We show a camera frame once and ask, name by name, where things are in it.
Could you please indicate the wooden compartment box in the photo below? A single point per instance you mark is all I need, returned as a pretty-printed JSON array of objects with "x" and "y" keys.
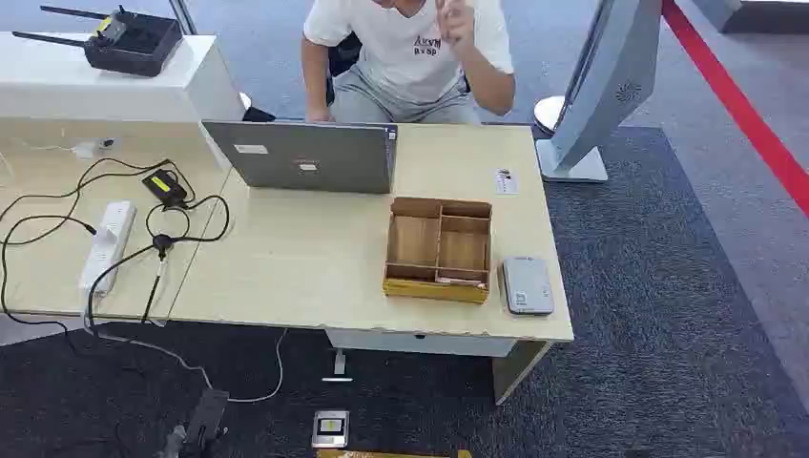
[{"x": 438, "y": 249}]

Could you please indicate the card in wooden box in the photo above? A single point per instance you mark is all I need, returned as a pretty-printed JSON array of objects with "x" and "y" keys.
[{"x": 460, "y": 282}]

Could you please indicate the white printed label sticker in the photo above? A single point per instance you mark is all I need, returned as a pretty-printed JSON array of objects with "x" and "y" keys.
[{"x": 506, "y": 181}]

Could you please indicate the grey laptop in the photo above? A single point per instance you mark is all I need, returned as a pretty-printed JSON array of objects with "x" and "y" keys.
[{"x": 310, "y": 158}]

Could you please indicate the grey card reader device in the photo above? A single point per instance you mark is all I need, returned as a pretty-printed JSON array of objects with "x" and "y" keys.
[{"x": 527, "y": 285}]

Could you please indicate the person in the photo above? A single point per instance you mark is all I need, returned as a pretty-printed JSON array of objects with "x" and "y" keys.
[{"x": 404, "y": 57}]

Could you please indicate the black office chair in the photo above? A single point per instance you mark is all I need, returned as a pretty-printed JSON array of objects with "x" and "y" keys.
[{"x": 343, "y": 55}]

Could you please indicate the round white stand base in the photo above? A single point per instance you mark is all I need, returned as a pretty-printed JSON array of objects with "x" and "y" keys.
[{"x": 548, "y": 114}]

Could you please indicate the small square screen device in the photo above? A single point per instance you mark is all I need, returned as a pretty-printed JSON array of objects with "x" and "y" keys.
[{"x": 330, "y": 429}]

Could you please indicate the grey standing display panel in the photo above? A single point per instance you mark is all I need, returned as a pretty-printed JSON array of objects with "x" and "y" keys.
[{"x": 600, "y": 88}]

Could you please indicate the black power adapter yellow label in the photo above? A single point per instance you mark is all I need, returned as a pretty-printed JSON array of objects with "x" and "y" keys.
[{"x": 164, "y": 188}]

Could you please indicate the white power strip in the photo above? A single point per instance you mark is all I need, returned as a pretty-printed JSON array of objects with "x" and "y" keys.
[{"x": 109, "y": 243}]

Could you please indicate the black router with antennas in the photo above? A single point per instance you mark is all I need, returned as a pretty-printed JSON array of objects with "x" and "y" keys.
[{"x": 131, "y": 44}]

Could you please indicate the white cabinet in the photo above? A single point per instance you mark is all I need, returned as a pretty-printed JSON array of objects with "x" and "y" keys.
[{"x": 95, "y": 88}]

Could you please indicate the red floor tape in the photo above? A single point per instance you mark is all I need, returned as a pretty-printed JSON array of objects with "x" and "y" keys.
[{"x": 742, "y": 110}]

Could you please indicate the white wall plug adapter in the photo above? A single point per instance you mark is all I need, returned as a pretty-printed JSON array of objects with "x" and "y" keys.
[{"x": 88, "y": 148}]

